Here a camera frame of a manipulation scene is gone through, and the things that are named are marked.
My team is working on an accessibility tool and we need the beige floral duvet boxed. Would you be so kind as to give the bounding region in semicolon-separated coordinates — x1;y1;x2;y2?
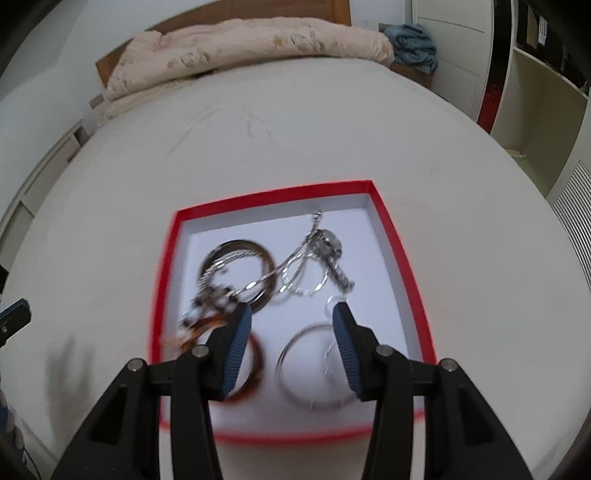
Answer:
102;17;394;121

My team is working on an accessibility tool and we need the blue crumpled cloth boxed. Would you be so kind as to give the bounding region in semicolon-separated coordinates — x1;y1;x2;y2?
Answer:
384;23;439;75

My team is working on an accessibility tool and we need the twisted silver hoop earring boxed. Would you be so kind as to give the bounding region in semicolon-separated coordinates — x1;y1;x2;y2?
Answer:
325;295;348;320

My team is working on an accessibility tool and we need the white low cabinet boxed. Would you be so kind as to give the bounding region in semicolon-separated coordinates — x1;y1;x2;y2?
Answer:
1;121;89;271

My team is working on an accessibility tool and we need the white wardrobe shelving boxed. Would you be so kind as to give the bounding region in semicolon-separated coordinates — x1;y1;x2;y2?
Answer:
412;1;590;273

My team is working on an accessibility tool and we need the thin silver bangle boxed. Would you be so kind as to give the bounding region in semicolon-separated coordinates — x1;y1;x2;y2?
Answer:
274;322;356;412

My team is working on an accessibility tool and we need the beaded charm bracelet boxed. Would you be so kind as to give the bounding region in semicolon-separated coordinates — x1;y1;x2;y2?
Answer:
177;283;242;338

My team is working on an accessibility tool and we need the red shallow box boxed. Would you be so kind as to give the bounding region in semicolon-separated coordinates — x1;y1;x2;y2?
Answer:
149;180;437;445

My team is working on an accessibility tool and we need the wooden nightstand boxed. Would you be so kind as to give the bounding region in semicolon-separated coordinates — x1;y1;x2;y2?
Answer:
390;63;434;90

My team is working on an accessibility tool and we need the amber orange bangle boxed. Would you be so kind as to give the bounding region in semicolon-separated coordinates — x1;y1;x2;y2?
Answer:
169;314;264;404

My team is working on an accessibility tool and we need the silver pendant charm chain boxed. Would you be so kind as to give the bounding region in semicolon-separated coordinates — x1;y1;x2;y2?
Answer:
311;228;358;294

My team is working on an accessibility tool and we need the silver chain necklace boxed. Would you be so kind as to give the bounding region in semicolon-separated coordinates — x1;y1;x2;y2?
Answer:
202;209;334;305

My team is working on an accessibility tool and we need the left gloved hand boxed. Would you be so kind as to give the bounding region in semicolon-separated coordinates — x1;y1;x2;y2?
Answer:
0;392;24;460

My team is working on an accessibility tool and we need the dark brown bangle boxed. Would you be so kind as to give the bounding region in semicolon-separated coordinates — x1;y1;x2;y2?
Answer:
193;239;276;313

